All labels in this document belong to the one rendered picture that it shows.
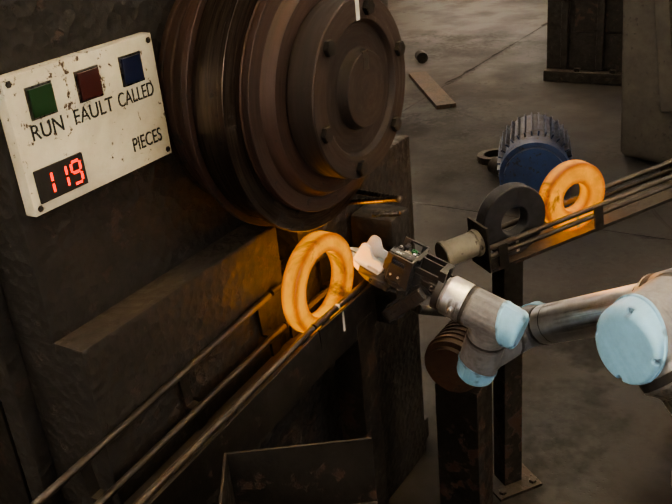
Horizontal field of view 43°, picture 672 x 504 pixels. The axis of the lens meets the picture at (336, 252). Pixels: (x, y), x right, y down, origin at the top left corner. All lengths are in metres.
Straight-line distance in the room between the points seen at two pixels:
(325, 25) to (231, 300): 0.48
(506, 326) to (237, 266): 0.47
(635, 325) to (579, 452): 1.11
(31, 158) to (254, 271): 0.48
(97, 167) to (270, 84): 0.26
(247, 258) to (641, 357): 0.64
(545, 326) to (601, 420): 0.88
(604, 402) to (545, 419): 0.18
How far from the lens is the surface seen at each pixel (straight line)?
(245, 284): 1.43
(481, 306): 1.50
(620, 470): 2.28
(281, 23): 1.23
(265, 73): 1.21
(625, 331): 1.26
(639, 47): 4.06
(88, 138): 1.19
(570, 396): 2.51
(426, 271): 1.52
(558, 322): 1.56
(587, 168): 1.90
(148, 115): 1.26
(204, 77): 1.21
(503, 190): 1.79
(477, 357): 1.55
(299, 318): 1.46
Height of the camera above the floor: 1.45
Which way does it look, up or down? 25 degrees down
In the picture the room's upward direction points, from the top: 6 degrees counter-clockwise
